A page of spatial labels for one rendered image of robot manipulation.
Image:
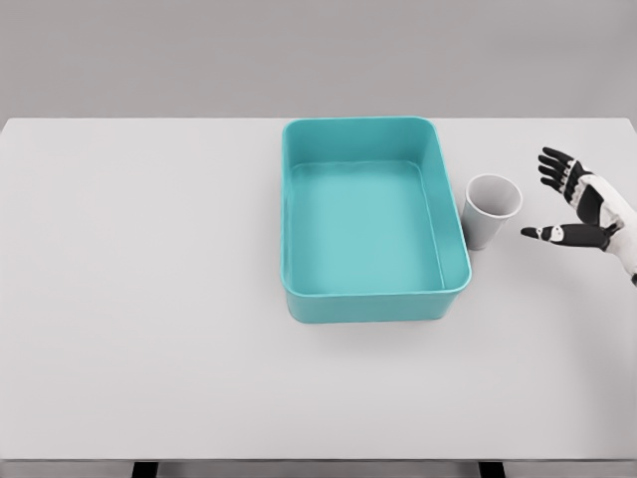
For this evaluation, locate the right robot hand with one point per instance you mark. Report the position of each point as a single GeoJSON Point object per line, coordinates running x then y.
{"type": "Point", "coordinates": [597, 199]}

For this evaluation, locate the white paper cup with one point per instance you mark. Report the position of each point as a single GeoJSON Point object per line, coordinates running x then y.
{"type": "Point", "coordinates": [485, 211]}

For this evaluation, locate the teal plastic basket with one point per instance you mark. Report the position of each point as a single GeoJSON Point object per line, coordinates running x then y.
{"type": "Point", "coordinates": [368, 224]}

